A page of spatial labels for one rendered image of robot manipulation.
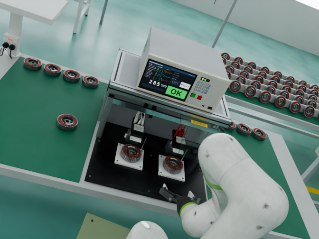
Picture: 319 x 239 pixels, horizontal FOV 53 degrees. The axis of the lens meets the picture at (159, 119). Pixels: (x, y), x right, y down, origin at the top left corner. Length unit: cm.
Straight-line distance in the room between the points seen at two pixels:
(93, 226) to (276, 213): 75
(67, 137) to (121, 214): 91
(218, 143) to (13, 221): 172
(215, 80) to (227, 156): 84
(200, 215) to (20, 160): 87
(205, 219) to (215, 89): 70
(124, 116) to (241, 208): 121
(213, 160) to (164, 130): 112
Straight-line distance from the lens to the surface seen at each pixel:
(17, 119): 184
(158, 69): 157
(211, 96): 167
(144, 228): 107
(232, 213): 83
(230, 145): 85
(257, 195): 79
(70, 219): 236
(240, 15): 826
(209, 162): 85
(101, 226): 133
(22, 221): 233
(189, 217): 124
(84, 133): 183
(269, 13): 843
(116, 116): 189
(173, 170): 172
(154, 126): 191
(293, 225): 203
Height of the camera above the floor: 194
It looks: 34 degrees down
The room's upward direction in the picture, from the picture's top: 24 degrees clockwise
